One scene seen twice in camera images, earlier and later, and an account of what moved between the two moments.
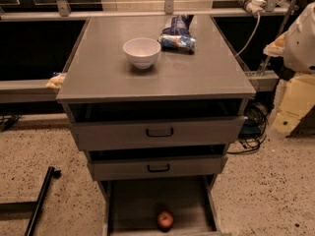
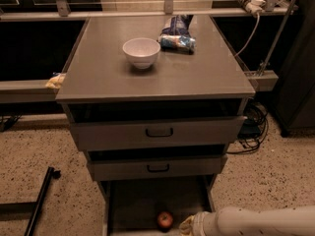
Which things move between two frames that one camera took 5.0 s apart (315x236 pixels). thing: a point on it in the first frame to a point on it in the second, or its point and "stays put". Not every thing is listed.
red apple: [164, 219] stays put
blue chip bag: [176, 34] stays put
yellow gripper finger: [277, 48] to [204, 223]
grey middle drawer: [177, 167] stays put
